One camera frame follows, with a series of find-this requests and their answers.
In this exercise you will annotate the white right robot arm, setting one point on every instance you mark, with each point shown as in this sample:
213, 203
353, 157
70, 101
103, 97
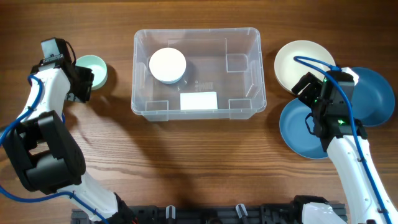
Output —
345, 140

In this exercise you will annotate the clear plastic storage bin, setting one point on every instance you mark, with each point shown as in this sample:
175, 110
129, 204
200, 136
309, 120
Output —
227, 61

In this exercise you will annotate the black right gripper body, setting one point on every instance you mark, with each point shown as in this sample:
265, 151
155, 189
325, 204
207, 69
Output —
318, 107

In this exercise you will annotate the cream plate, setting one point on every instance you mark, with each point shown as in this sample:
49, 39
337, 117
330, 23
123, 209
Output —
288, 72

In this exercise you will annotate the blue plate front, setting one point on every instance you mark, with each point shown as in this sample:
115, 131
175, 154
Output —
293, 125

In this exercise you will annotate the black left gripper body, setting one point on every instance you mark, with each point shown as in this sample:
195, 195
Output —
83, 86

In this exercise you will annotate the mint green bowl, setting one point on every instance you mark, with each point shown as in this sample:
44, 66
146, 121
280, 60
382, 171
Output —
98, 67

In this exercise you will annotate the pink plastic bowl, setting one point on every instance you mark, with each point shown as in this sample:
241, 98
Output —
167, 64

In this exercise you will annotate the dark blue plate right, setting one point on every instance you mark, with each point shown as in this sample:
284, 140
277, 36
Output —
373, 99

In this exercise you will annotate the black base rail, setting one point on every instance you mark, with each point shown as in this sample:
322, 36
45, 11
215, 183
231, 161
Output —
260, 214

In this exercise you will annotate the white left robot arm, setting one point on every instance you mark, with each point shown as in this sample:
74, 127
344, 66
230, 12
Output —
44, 154

